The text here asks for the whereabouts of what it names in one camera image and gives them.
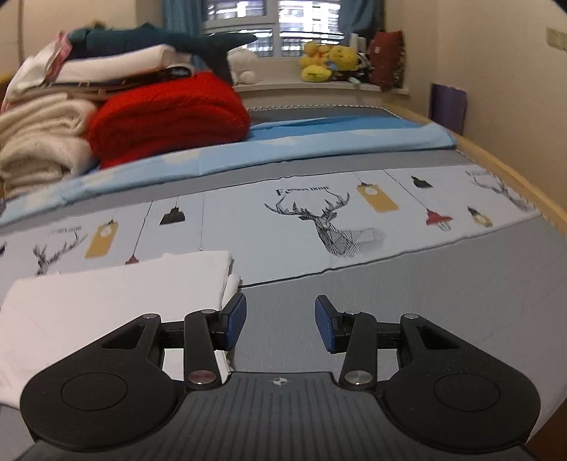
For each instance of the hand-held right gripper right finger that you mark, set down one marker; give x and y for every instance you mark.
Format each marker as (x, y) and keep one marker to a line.
(325, 326)

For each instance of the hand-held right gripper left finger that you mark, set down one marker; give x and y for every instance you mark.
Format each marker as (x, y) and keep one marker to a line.
(234, 321)

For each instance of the white small shirt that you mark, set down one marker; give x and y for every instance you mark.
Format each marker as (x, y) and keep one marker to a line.
(110, 301)

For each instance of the lantern printed bed sheet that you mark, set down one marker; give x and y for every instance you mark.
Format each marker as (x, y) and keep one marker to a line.
(265, 230)

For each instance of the blue cloud printed quilt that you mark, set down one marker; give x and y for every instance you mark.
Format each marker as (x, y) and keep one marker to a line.
(310, 137)

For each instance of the red folded blanket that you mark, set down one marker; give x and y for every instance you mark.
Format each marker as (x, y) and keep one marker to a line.
(168, 115)

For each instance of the white window sill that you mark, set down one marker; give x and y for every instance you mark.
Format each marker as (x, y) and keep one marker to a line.
(310, 93)

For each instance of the purple board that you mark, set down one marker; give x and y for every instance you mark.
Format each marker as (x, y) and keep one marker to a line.
(448, 108)

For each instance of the white plush toy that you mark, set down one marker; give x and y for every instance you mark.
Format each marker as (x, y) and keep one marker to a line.
(243, 66)

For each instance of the yellow plush toy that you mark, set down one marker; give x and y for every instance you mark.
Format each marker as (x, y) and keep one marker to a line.
(342, 56)
(314, 64)

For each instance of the cream folded blanket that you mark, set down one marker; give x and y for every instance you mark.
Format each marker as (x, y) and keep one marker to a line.
(40, 142)

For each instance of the dark red plush pillow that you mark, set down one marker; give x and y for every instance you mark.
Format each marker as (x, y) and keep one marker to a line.
(387, 57)

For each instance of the white folded quilt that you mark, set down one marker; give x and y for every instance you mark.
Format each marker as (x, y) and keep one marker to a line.
(124, 60)

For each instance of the dark teal shark plush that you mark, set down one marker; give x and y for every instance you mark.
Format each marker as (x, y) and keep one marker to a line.
(133, 40)

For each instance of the window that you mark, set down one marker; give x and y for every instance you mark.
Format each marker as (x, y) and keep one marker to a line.
(274, 24)

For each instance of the blue curtain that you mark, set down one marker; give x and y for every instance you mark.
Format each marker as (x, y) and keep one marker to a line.
(181, 17)
(365, 17)

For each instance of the pink printed cloth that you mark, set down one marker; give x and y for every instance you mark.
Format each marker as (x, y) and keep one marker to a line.
(55, 51)

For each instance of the wooden bed frame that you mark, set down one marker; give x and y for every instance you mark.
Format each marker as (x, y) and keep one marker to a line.
(500, 168)

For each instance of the wall socket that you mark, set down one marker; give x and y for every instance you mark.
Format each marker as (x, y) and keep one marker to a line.
(557, 37)

